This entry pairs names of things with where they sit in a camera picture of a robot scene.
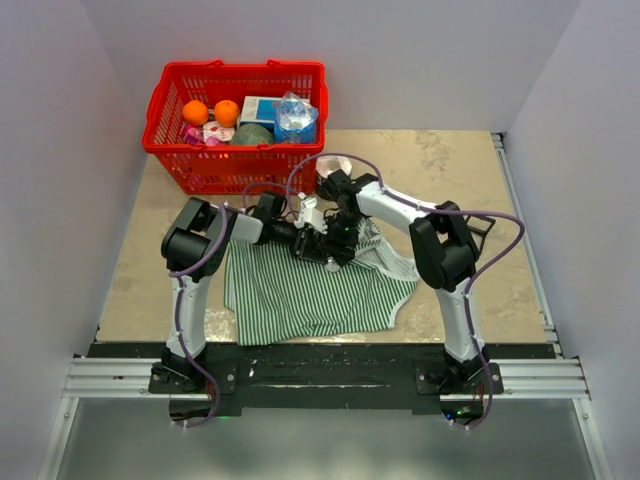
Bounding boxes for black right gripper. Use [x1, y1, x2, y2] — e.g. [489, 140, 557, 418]
[319, 210, 366, 266]

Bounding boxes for green white striped garment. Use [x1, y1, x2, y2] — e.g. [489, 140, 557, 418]
[224, 220, 419, 346]

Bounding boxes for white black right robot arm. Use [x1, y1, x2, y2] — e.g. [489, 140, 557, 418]
[319, 170, 487, 393]

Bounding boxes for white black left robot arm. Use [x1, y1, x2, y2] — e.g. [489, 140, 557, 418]
[161, 192, 314, 392]

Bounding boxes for black wrapped toilet roll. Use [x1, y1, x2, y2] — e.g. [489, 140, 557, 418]
[315, 155, 352, 201]

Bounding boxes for blue wrapped tissue pack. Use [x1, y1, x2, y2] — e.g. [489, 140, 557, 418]
[274, 92, 319, 144]

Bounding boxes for green melon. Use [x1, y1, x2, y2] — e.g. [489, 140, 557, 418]
[229, 123, 275, 146]

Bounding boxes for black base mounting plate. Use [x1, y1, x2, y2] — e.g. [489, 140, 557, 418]
[74, 341, 561, 419]

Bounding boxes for red plastic shopping basket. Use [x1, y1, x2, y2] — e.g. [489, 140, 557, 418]
[142, 60, 329, 195]

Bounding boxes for white blue carton box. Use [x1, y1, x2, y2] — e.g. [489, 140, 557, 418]
[237, 96, 281, 132]

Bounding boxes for pink white snack packet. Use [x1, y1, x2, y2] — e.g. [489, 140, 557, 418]
[182, 121, 236, 147]

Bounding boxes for right orange fruit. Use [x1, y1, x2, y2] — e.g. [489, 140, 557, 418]
[214, 100, 241, 128]

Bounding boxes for orange fruit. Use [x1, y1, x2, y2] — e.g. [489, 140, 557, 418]
[182, 100, 209, 127]
[214, 100, 241, 128]

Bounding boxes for left orange fruit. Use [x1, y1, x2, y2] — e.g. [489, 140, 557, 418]
[182, 100, 209, 127]

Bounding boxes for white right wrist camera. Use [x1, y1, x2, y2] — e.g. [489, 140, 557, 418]
[300, 197, 328, 235]

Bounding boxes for small black square frame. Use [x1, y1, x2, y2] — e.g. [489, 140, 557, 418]
[465, 215, 496, 251]

